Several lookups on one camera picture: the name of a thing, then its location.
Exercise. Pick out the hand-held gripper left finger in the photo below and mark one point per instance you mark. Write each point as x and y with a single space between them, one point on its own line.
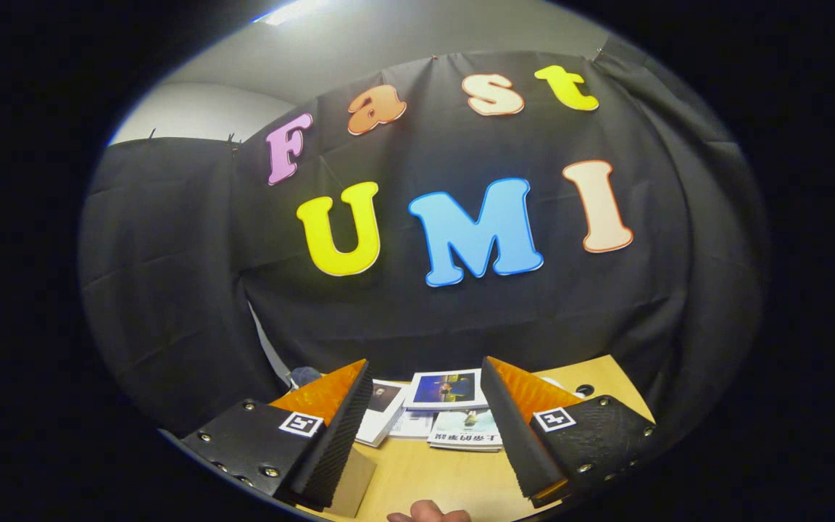
338 442

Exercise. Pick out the penguin plush toy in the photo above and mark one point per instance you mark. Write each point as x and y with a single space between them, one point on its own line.
305 375

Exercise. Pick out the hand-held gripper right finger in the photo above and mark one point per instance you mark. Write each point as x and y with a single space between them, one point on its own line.
515 442

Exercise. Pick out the black table grommet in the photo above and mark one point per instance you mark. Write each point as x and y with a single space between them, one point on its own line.
585 390

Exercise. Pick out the white book with portrait cover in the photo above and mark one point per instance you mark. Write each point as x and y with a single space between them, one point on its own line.
381 417

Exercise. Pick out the book with blue photo cover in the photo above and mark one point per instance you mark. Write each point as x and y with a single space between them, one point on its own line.
446 389

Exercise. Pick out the beige fabric storage box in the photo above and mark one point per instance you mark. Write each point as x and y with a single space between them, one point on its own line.
352 482

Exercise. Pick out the white book with text cover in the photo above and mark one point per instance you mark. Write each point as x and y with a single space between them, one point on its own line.
414 425

